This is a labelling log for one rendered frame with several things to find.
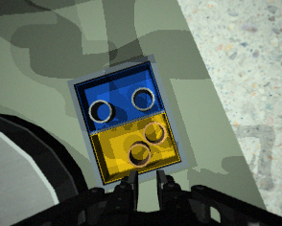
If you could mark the grey round turntable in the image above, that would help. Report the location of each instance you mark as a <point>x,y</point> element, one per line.
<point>22,192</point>

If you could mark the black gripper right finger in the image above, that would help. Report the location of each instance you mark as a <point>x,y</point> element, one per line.
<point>183,208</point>

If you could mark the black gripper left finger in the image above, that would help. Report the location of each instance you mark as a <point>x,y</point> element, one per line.
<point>105,209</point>

